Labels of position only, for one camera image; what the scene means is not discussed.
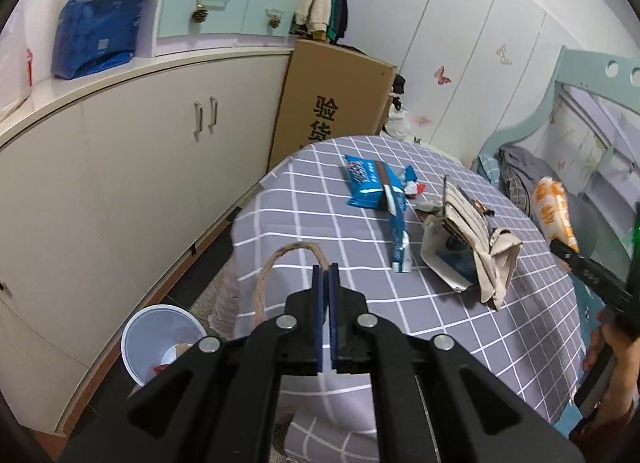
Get orange snack bag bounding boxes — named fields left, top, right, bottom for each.
left=531, top=177, right=580, bottom=255

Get light blue plaid cloth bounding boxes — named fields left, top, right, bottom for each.
left=475, top=154, right=501, bottom=184

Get blue snack packet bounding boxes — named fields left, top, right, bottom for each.
left=344, top=154, right=396, bottom=210

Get grey checked tablecloth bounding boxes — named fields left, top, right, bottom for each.
left=212, top=135, right=586, bottom=463

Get beige paper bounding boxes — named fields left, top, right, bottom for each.
left=472, top=227, right=524, bottom=312

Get white plastic trash bin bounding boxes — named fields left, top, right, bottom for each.
left=121, top=305, right=208, bottom=389

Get black plank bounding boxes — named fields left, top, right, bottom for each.
left=190, top=228, right=236, bottom=306

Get tall cardboard box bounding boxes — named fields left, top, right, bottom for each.
left=267, top=38, right=398, bottom=178

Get small white plastic bag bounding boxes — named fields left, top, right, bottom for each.
left=384, top=108, right=412, bottom=142

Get dark hanging bag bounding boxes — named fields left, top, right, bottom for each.
left=391, top=74, right=407, bottom=112

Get white wardrobe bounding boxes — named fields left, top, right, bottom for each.
left=345, top=0, right=557, bottom=168

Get person's right hand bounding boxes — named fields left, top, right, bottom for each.
left=582, top=315, right=640, bottom=419

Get grey clothes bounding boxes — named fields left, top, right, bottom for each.
left=497, top=145, right=631, bottom=284

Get blue plastic package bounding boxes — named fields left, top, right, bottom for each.
left=52, top=0, right=144, bottom=80

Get grey shaggy rug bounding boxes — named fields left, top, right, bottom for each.
left=187, top=258, right=242, bottom=339

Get mint bed frame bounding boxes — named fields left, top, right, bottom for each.
left=472, top=45, right=640, bottom=264

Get long blue white wrapper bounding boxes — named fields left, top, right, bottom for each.
left=376, top=162, right=412, bottom=274

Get white bag with red print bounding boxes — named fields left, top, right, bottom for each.
left=0, top=8, right=36, bottom=116

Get white cabinet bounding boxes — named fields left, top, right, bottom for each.
left=0, top=40, right=296, bottom=434

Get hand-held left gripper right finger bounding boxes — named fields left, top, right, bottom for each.
left=329, top=264, right=586, bottom=463

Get person's right forearm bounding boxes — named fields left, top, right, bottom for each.
left=570, top=393, right=638, bottom=444

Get striped paper bag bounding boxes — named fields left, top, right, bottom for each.
left=441, top=175, right=497, bottom=250

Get brown rope handle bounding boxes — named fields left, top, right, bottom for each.
left=254, top=242, right=332, bottom=329

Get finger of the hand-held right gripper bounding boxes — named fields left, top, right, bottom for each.
left=550, top=239, right=628, bottom=304

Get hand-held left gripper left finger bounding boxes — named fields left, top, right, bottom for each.
left=60, top=265, right=323, bottom=463

